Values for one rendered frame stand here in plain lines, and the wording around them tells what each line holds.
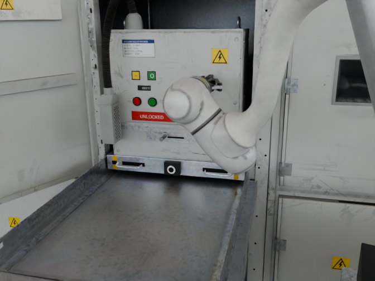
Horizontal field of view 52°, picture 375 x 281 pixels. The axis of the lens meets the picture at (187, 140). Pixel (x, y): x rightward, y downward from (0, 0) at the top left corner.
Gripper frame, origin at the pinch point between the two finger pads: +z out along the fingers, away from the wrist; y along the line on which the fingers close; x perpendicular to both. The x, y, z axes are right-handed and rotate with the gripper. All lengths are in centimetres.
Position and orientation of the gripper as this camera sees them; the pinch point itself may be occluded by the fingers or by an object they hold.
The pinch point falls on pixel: (209, 80)
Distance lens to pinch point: 130.9
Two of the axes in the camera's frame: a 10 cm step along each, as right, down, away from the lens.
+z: 2.4, -3.0, 9.3
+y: 9.7, 0.6, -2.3
